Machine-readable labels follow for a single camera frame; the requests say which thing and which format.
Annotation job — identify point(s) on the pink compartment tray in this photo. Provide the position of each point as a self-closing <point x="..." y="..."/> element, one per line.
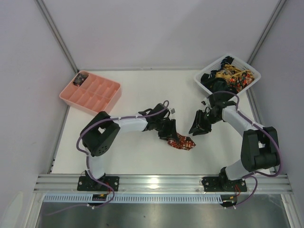
<point x="96" y="94"/>

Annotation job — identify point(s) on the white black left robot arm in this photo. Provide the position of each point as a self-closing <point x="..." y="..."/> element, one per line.
<point x="97" y="137"/>

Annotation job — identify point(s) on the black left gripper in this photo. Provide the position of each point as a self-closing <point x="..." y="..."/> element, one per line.
<point x="166" y="129"/>

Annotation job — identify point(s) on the white perforated plastic basket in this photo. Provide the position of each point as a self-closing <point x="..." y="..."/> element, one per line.
<point x="218" y="64"/>

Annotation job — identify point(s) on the yellow patterned tie in basket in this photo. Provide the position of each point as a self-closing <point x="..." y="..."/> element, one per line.
<point x="228" y="71"/>

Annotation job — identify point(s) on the white slotted cable duct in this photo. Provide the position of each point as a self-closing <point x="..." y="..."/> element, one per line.
<point x="134" y="198"/>

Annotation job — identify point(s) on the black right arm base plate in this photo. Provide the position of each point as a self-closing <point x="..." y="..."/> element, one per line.
<point x="219" y="184"/>

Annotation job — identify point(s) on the red multicolour patterned tie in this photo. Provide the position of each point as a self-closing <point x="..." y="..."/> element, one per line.
<point x="183" y="143"/>

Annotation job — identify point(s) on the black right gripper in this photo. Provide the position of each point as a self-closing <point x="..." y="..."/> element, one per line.
<point x="202" y="119"/>

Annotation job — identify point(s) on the red floral tie in basket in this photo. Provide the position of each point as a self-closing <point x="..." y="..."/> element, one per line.
<point x="242" y="81"/>

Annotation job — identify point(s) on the aluminium front rail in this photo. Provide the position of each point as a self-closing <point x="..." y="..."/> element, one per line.
<point x="162" y="184"/>

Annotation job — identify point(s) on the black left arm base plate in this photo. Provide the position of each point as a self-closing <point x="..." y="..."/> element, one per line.
<point x="98" y="183"/>

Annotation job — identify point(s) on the rolled dark tie in tray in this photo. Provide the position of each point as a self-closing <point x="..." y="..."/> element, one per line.
<point x="80" y="79"/>

